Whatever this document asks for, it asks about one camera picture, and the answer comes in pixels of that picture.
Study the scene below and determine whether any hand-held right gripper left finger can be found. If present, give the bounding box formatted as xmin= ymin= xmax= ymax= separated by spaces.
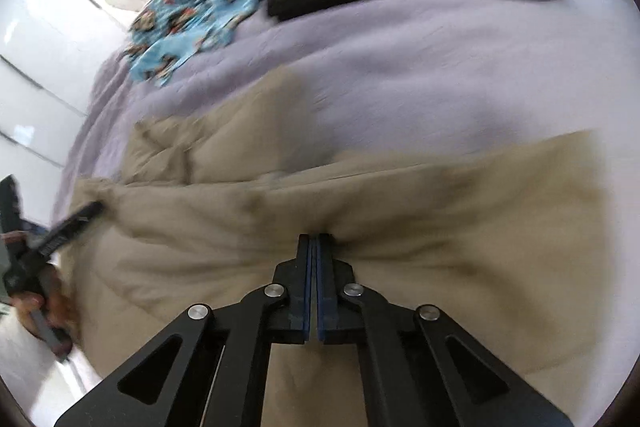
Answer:
xmin=54 ymin=234 xmax=315 ymax=427

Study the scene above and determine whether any white wardrobe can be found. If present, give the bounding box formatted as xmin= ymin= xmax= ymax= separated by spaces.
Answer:
xmin=0 ymin=0 xmax=131 ymax=188

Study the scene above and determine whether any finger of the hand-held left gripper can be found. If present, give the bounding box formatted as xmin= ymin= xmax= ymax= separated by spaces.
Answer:
xmin=29 ymin=201 xmax=106 ymax=259
xmin=0 ymin=174 xmax=41 ymax=240

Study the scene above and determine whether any lavender fleece blanket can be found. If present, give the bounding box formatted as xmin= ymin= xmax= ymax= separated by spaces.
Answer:
xmin=50 ymin=0 xmax=636 ymax=418

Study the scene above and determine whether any blue cartoon print pajamas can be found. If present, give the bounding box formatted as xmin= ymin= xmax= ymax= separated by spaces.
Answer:
xmin=122 ymin=0 xmax=278 ymax=88

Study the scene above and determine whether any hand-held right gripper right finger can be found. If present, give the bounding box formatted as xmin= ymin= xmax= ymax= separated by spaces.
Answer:
xmin=316 ymin=233 xmax=576 ymax=427

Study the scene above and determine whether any beige puffer jacket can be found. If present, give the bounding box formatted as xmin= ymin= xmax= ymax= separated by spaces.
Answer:
xmin=60 ymin=67 xmax=606 ymax=427

